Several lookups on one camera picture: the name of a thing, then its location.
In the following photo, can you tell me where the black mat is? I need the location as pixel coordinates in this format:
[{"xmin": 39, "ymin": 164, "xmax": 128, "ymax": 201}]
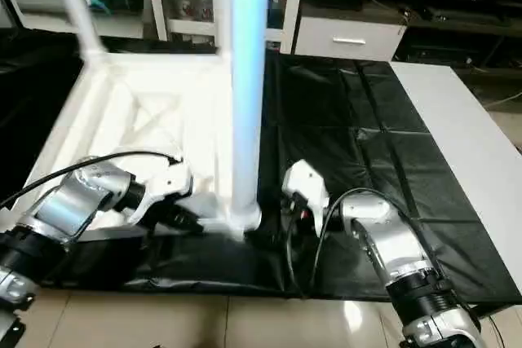
[{"xmin": 0, "ymin": 34, "xmax": 522, "ymax": 304}]

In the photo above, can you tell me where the white drawer unit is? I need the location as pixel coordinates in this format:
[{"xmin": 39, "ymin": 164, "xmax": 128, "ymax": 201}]
[{"xmin": 294, "ymin": 15, "xmax": 407, "ymax": 62}]

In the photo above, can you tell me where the white flat board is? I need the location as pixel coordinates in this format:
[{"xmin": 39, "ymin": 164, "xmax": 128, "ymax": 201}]
[{"xmin": 390, "ymin": 61, "xmax": 522, "ymax": 284}]

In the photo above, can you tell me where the light blue stand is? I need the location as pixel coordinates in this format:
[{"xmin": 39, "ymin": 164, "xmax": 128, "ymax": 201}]
[{"xmin": 82, "ymin": 0, "xmax": 112, "ymax": 16}]

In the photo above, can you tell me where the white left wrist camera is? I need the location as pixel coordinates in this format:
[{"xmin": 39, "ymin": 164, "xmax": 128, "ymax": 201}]
[{"xmin": 130, "ymin": 161, "xmax": 195, "ymax": 225}]

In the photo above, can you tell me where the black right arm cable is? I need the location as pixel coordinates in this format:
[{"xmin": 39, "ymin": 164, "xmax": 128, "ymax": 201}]
[{"xmin": 284, "ymin": 189, "xmax": 409, "ymax": 296}]

